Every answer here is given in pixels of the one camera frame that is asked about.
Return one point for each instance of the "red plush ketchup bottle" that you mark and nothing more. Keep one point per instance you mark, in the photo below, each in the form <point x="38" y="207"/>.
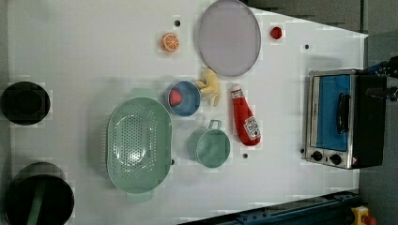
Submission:
<point x="247" y="127"/>

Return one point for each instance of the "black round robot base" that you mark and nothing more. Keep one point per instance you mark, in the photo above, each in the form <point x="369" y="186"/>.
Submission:
<point x="25" y="103"/>

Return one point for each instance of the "blue bowl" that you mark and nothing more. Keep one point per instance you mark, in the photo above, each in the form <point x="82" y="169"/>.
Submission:
<point x="191" y="99"/>

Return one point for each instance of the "red strawberry in bowl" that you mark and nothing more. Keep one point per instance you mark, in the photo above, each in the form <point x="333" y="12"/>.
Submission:
<point x="175" y="97"/>

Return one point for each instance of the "yellow plush banana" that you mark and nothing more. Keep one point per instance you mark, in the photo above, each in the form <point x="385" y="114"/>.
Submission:
<point x="210" y="85"/>

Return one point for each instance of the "green mug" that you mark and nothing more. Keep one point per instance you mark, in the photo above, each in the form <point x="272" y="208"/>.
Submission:
<point x="209" y="146"/>

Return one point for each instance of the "orange slice toy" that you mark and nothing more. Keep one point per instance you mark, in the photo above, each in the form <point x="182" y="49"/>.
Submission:
<point x="170" y="42"/>

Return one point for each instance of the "grey round plate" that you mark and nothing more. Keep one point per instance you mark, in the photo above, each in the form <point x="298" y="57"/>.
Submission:
<point x="229" y="37"/>

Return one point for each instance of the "small red strawberry toy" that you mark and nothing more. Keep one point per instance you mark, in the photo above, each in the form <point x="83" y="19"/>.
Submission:
<point x="276" y="32"/>

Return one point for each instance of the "black toaster oven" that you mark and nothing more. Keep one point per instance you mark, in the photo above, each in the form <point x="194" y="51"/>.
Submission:
<point x="345" y="119"/>

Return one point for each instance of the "black round base with green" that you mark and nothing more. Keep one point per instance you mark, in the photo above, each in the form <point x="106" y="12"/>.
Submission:
<point x="39" y="195"/>

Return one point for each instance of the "blue metal frame rail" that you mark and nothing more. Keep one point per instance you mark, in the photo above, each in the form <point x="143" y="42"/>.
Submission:
<point x="331" y="209"/>

